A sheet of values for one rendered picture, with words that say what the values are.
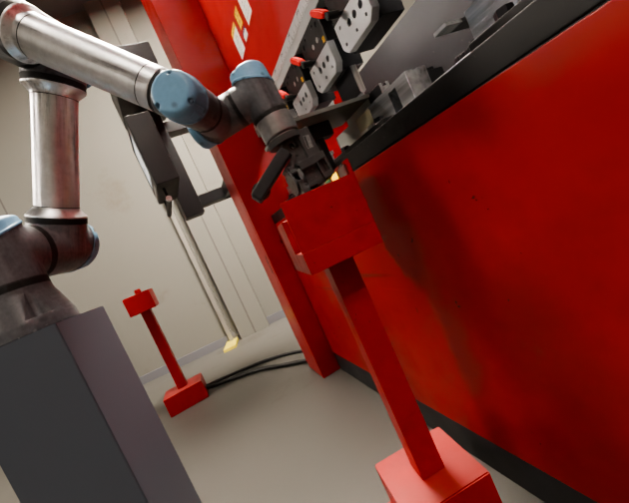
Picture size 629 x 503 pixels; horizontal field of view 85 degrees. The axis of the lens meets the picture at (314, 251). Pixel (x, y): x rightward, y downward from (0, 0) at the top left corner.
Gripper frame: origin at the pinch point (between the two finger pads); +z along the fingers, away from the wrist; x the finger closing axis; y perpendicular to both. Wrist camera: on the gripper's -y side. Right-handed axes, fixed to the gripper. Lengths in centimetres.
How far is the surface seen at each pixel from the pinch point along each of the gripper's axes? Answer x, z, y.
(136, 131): 112, -81, -32
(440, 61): 45, -31, 80
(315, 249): -4.9, 2.5, -3.9
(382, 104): 9.5, -19.0, 30.7
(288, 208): -4.9, -6.9, -4.8
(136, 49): 118, -120, -13
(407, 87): -0.3, -17.9, 32.1
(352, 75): 19.2, -31.4, 32.4
